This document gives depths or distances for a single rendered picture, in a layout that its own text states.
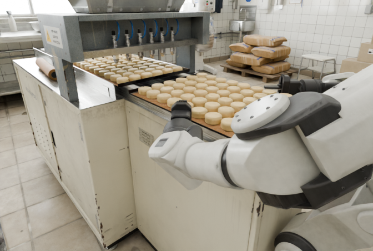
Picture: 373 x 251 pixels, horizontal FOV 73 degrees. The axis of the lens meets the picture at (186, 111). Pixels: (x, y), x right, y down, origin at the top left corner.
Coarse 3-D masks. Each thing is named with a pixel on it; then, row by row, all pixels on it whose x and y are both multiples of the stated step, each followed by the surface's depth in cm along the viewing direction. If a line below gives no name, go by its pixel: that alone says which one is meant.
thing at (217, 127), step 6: (138, 96) 93; (144, 96) 93; (156, 102) 87; (168, 108) 82; (192, 120) 74; (198, 120) 74; (204, 120) 74; (210, 126) 70; (216, 126) 70; (222, 132) 67; (228, 132) 67
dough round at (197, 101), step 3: (192, 99) 84; (195, 99) 84; (198, 99) 84; (201, 99) 84; (204, 99) 84; (192, 102) 84; (195, 102) 82; (198, 102) 82; (201, 102) 82; (204, 102) 82; (195, 105) 83; (198, 105) 82; (201, 105) 82; (204, 105) 83
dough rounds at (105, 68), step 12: (84, 60) 146; (96, 60) 145; (108, 60) 144; (120, 60) 144; (132, 60) 145; (144, 60) 145; (96, 72) 122; (108, 72) 118; (120, 72) 118; (132, 72) 122; (144, 72) 118; (156, 72) 118; (168, 72) 122
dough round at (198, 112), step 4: (192, 108) 77; (196, 108) 77; (200, 108) 77; (204, 108) 77; (192, 112) 75; (196, 112) 74; (200, 112) 74; (204, 112) 74; (192, 116) 75; (196, 116) 74; (200, 116) 74; (204, 116) 75
